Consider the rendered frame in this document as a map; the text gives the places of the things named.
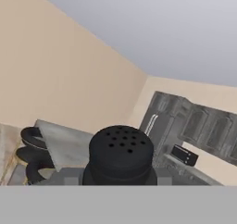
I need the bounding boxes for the black shaker with holed top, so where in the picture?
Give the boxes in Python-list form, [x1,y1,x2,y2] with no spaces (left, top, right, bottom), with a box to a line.
[81,124,158,186]

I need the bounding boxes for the dark grey wall cupboards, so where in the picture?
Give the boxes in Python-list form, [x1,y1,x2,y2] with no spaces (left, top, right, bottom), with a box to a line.
[178,99,237,168]

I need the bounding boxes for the black toaster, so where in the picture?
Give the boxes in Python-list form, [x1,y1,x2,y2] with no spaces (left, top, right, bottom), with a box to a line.
[170,143,199,168]

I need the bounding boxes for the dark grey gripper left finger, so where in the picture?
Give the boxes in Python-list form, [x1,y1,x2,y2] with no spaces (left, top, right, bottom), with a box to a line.
[37,167,85,186]

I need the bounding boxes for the dark grey fridge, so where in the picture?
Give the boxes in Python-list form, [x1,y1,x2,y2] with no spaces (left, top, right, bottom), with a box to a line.
[138,91,188,161]

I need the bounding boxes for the grey counter with base cupboards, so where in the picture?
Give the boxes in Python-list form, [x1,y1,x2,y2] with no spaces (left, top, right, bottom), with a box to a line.
[153,153,224,186]

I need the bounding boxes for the grey dining table slab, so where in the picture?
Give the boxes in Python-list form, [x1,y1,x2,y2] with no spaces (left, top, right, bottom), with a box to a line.
[34,118,94,173]

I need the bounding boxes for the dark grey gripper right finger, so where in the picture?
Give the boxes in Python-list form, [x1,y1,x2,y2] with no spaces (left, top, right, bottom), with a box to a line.
[155,167,193,186]

